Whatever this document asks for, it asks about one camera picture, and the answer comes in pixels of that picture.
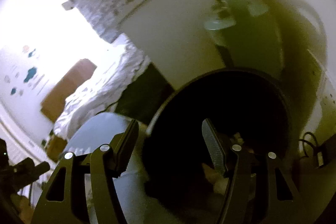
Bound trash in bin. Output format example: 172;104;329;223
202;131;257;200

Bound black round trash bin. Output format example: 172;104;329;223
142;68;290;223

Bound wooden bedside table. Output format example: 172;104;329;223
45;135;68;162

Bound round blue star rug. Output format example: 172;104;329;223
64;113;180;223

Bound wooden headboard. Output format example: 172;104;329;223
41;59;97;123

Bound bed with white duvet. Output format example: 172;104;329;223
53;34;151;140

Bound green air purifier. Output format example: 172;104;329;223
204;0;269;31

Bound white dresser cabinet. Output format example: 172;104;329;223
118;0;284;90

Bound black power cable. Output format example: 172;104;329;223
299;131;326;168

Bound blue cloud wall stickers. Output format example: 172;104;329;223
1;48;38;96

